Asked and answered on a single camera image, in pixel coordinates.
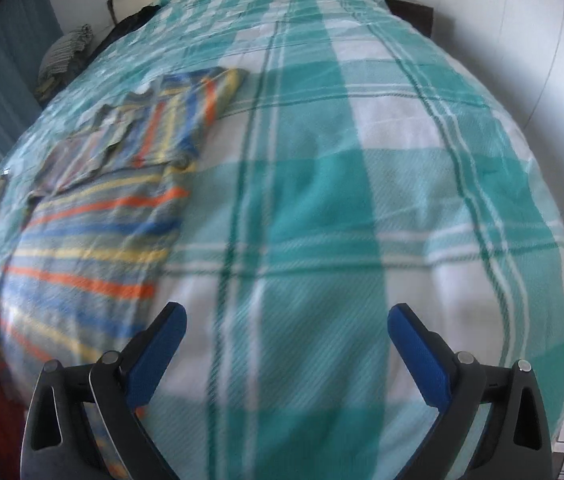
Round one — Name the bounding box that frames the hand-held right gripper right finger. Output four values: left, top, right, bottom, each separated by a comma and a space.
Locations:
388, 302, 555, 480

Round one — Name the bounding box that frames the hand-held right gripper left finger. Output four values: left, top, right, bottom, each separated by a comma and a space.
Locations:
19, 302, 187, 480

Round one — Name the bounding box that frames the striped knit sweater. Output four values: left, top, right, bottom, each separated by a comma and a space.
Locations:
0, 66, 250, 478

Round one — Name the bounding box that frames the checked clothes pile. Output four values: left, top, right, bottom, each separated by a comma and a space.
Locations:
34, 24, 95, 103

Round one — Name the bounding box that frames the teal plaid blanket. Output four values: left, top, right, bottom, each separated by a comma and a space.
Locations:
0, 0, 564, 480

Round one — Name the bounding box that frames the white wardrobe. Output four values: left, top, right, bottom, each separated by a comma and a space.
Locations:
436, 0, 564, 211

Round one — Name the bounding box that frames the teal curtain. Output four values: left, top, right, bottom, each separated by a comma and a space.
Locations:
0, 0, 63, 166

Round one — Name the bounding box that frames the dark clothing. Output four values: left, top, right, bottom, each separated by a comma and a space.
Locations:
107, 4, 163, 41

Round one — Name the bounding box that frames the dark nightstand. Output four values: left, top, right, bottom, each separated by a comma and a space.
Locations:
387, 0, 435, 38

